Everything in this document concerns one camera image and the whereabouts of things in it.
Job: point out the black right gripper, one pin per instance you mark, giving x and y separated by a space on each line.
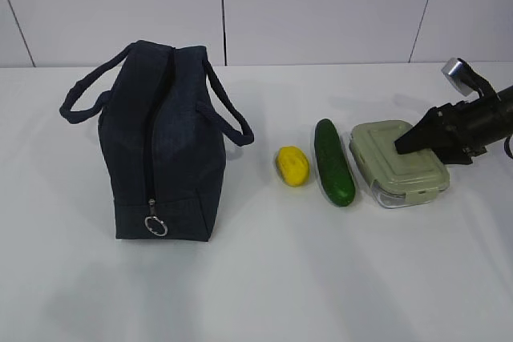
426 134

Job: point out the glass container green lid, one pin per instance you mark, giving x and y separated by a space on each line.
396 180

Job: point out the green cucumber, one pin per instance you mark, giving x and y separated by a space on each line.
333 168

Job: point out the yellow lemon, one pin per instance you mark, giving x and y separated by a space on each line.
292 165

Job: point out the navy blue lunch bag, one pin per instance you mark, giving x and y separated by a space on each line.
163 118

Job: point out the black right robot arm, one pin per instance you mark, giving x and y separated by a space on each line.
489 118

